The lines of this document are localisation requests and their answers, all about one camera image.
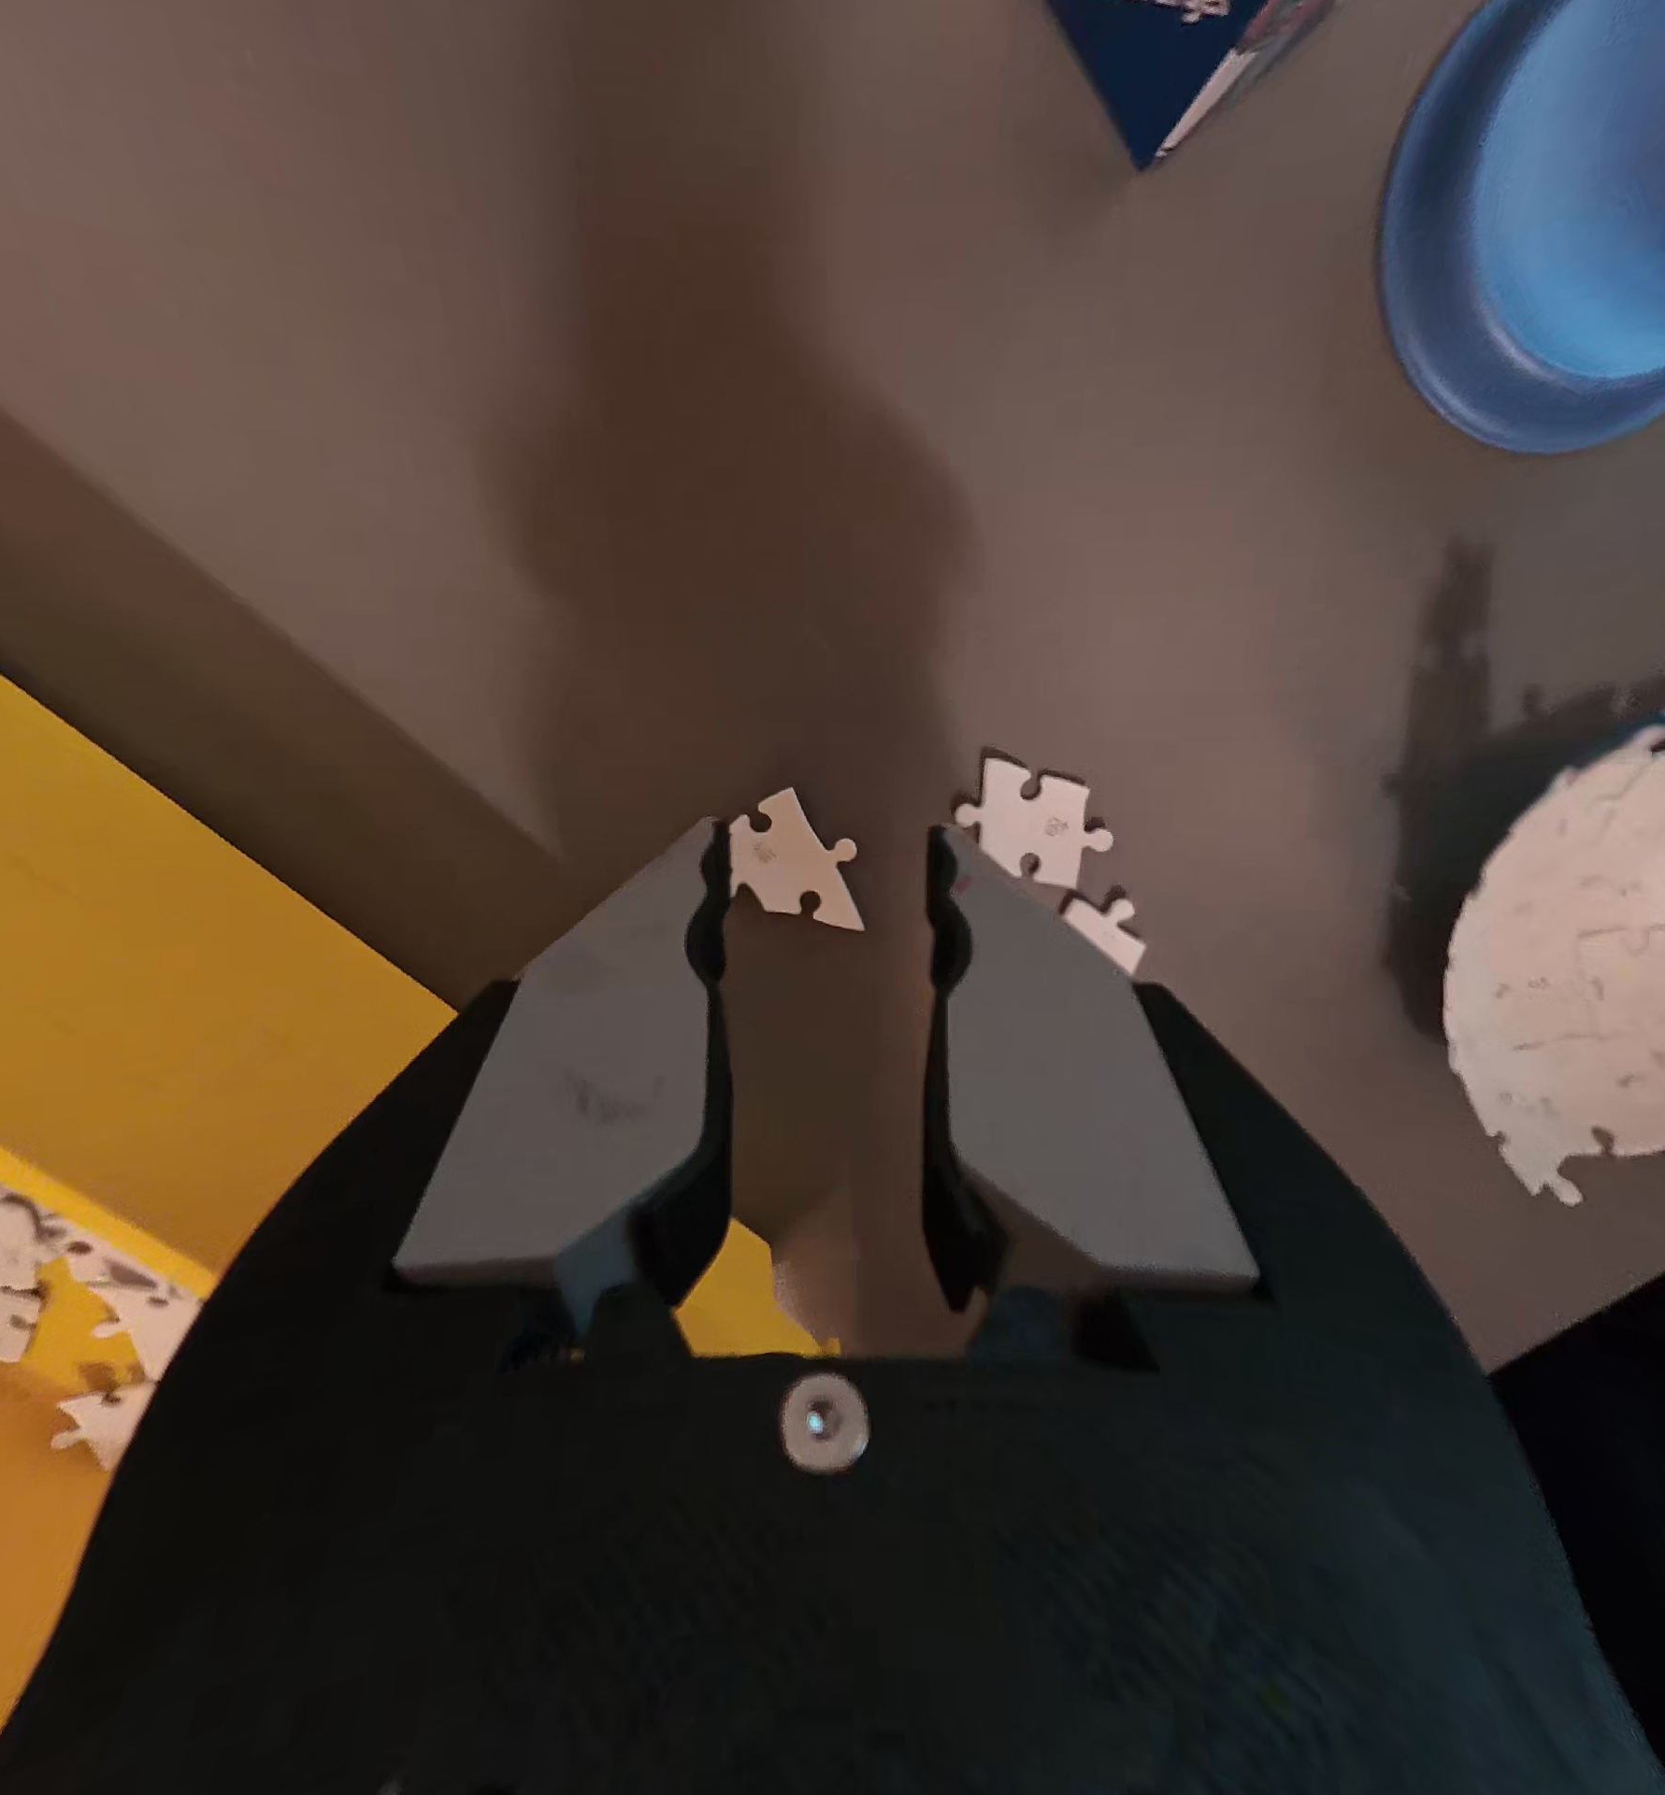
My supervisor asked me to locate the blue round plastic stand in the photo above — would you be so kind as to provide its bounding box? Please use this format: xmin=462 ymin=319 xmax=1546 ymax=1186
xmin=1380 ymin=0 xmax=1665 ymax=458

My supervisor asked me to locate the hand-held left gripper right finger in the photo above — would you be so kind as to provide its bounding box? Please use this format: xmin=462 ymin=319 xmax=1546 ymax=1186
xmin=924 ymin=822 xmax=1267 ymax=1313

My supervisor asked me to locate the printed cardboard puzzle box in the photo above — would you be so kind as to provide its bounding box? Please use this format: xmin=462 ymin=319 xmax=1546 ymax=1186
xmin=1041 ymin=0 xmax=1336 ymax=170

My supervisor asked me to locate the yellow plastic bin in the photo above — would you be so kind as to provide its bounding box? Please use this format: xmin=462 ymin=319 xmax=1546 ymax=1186
xmin=0 ymin=626 xmax=844 ymax=1795

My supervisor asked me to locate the single pointed white puzzle piece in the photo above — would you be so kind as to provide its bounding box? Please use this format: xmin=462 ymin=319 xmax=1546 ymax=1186
xmin=730 ymin=790 xmax=865 ymax=932

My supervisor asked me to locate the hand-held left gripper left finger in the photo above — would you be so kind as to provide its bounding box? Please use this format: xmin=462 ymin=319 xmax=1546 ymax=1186
xmin=387 ymin=820 xmax=737 ymax=1310

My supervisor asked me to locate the white assembled puzzle ball section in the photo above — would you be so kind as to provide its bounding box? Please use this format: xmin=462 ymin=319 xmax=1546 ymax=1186
xmin=1441 ymin=687 xmax=1665 ymax=1211

